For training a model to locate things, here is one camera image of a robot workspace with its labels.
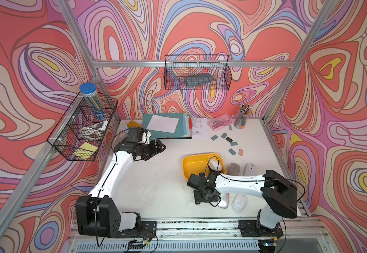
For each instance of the dark eraser in basket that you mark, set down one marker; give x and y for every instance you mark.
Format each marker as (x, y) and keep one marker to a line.
(198, 80)

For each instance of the white paper sheet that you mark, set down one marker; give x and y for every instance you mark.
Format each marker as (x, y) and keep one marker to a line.
(162, 124)

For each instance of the white mouse with logo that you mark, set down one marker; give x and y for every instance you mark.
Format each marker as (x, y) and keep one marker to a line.
(239, 202)

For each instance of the black wire basket left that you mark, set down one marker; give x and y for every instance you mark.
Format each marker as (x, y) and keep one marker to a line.
(64, 138)

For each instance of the pink plastic clip box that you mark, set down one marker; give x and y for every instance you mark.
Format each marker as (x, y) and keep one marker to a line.
(219, 122)

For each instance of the black wire basket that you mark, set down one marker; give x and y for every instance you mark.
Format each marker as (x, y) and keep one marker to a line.
(179, 66)
(64, 138)

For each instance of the pink eraser block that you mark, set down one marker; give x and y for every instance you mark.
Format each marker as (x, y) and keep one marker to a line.
(241, 152)

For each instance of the white tape dispenser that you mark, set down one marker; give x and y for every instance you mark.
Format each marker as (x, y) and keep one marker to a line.
(93, 132)

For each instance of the yellow storage box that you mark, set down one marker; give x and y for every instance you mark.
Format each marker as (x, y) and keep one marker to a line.
(195, 164)

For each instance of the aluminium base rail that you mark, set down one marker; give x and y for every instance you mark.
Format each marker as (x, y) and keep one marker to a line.
(301, 235)

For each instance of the white black mouse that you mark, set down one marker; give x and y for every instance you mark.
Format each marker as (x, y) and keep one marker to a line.
(214, 165)

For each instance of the printed instruction sheet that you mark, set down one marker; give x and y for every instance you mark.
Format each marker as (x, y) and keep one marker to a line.
(198, 128)

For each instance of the mesh pen cup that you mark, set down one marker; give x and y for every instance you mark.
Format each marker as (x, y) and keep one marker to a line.
(244, 112)

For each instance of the blue lid pencil jar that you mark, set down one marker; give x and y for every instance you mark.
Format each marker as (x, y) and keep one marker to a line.
(90, 93)

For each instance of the green folder stack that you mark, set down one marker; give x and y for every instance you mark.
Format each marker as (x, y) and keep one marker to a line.
(182, 130)

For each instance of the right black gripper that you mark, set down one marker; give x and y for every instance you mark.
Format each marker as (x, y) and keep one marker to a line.
(198, 199)

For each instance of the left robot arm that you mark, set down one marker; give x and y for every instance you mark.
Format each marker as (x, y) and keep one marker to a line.
(97, 213)

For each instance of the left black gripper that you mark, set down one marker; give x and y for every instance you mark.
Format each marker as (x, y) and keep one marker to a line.
(153, 149)

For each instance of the black wire basket back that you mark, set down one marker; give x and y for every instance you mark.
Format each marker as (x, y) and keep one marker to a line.
(179, 66)

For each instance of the silver grey mouse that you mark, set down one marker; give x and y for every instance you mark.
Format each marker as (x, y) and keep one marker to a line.
(224, 201)

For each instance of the white round mouse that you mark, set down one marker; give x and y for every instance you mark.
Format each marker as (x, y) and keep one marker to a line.
(249, 169)

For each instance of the grey white mouse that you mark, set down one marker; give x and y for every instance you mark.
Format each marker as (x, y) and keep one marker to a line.
(234, 169)

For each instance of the yellow sticky notes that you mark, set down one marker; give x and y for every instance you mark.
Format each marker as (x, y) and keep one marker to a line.
(85, 151)

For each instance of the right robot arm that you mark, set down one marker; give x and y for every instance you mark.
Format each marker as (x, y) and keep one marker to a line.
(278, 192)

